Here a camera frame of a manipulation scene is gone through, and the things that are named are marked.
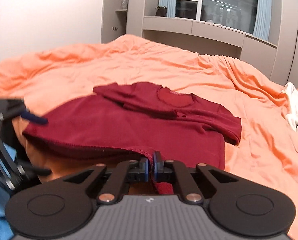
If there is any orange bed duvet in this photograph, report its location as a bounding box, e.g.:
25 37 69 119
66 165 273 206
0 35 298 239

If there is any window with white frame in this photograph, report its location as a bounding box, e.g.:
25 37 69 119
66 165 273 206
175 0 258 34

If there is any dark bag on shelf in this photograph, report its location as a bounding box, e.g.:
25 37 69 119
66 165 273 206
155 6 168 17

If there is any dark red knit shirt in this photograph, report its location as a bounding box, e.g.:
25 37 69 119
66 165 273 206
22 81 242 196

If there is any light blue curtain right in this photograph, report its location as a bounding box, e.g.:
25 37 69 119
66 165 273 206
253 0 272 41

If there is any grey built-in wall cabinet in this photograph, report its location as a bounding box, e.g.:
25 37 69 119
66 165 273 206
102 0 298 86

